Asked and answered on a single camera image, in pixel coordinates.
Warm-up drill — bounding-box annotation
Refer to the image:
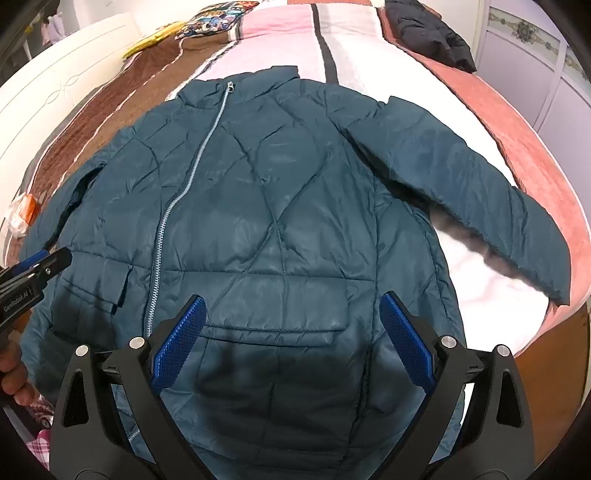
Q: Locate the white headboard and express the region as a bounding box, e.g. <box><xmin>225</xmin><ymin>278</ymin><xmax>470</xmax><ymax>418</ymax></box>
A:
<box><xmin>0</xmin><ymin>11</ymin><xmax>149</xmax><ymax>220</ymax></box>

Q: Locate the person's left hand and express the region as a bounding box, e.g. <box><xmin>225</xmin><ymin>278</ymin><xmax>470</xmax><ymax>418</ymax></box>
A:
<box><xmin>0</xmin><ymin>340</ymin><xmax>38</xmax><ymax>408</ymax></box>

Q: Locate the teal quilted jacket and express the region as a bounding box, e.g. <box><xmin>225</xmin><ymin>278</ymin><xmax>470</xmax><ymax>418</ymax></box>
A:
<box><xmin>18</xmin><ymin>66</ymin><xmax>580</xmax><ymax>480</ymax></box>

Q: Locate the pink white striped blanket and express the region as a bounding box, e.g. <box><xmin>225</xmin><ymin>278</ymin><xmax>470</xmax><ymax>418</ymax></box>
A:
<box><xmin>168</xmin><ymin>0</ymin><xmax>555</xmax><ymax>358</ymax></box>

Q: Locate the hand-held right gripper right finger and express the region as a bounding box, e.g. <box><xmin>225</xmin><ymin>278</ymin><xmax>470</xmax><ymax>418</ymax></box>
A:
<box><xmin>379</xmin><ymin>291</ymin><xmax>543</xmax><ymax>480</ymax></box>

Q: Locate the orange white plastic packet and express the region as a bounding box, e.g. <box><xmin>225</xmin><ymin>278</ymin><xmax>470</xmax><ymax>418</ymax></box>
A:
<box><xmin>0</xmin><ymin>194</ymin><xmax>38</xmax><ymax>237</ymax></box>

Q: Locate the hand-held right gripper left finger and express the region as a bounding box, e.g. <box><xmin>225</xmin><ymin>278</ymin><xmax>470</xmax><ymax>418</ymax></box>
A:
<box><xmin>48</xmin><ymin>294</ymin><xmax>218</xmax><ymax>480</ymax></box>

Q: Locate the black padded jacket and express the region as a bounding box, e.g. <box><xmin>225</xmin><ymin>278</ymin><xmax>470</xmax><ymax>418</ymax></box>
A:
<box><xmin>385</xmin><ymin>0</ymin><xmax>477</xmax><ymax>73</ymax></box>

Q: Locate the yellow cloth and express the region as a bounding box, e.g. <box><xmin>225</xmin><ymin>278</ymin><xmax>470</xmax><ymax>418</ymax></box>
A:
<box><xmin>121</xmin><ymin>31</ymin><xmax>186</xmax><ymax>59</ymax></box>

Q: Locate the lilac wardrobe with floral trim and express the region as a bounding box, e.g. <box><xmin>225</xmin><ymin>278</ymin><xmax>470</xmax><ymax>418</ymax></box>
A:
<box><xmin>475</xmin><ymin>4</ymin><xmax>591</xmax><ymax>185</ymax></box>

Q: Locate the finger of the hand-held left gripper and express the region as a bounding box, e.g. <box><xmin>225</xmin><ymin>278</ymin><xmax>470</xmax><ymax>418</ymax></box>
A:
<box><xmin>9</xmin><ymin>250</ymin><xmax>51</xmax><ymax>274</ymax></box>
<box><xmin>0</xmin><ymin>248</ymin><xmax>73</xmax><ymax>296</ymax></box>

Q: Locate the brown fleece blanket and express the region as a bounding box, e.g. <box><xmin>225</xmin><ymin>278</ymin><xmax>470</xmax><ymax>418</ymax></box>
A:
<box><xmin>28</xmin><ymin>32</ymin><xmax>241</xmax><ymax>222</ymax></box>

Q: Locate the colourful printed pillow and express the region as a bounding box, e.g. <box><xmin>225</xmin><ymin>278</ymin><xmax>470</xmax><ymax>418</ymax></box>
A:
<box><xmin>174</xmin><ymin>0</ymin><xmax>260</xmax><ymax>41</ymax></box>

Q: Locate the salmon red blanket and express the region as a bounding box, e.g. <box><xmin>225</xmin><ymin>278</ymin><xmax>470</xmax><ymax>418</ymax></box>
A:
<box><xmin>376</xmin><ymin>7</ymin><xmax>591</xmax><ymax>358</ymax></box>

